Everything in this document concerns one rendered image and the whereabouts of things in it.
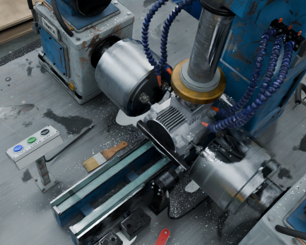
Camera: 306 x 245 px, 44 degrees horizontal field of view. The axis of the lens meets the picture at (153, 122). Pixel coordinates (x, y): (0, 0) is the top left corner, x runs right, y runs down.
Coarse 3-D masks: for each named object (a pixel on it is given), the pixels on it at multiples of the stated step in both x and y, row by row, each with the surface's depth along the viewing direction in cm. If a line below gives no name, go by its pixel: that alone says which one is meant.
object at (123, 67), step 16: (112, 48) 141; (128, 48) 139; (112, 64) 138; (128, 64) 136; (144, 64) 135; (160, 64) 137; (96, 80) 149; (112, 80) 138; (128, 80) 134; (144, 80) 134; (112, 96) 141; (128, 96) 135; (144, 96) 138; (160, 96) 150; (128, 112) 142; (144, 112) 152
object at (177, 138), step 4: (152, 112) 133; (208, 112) 136; (212, 112) 135; (148, 116) 133; (152, 116) 132; (156, 116) 133; (212, 116) 136; (172, 136) 129; (176, 136) 127; (176, 140) 127; (180, 140) 128
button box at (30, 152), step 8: (48, 128) 128; (32, 136) 126; (40, 136) 125; (48, 136) 124; (56, 136) 125; (16, 144) 124; (24, 144) 123; (32, 144) 122; (40, 144) 122; (48, 144) 124; (56, 144) 126; (8, 152) 121; (16, 152) 120; (24, 152) 120; (32, 152) 121; (40, 152) 123; (48, 152) 125; (16, 160) 118; (24, 160) 120; (32, 160) 122
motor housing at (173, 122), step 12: (168, 108) 132; (144, 120) 138; (156, 120) 131; (168, 120) 129; (180, 120) 130; (216, 120) 138; (156, 132) 143; (168, 132) 129; (180, 132) 130; (192, 132) 132; (204, 132) 137; (168, 144) 143; (180, 144) 130; (180, 156) 135
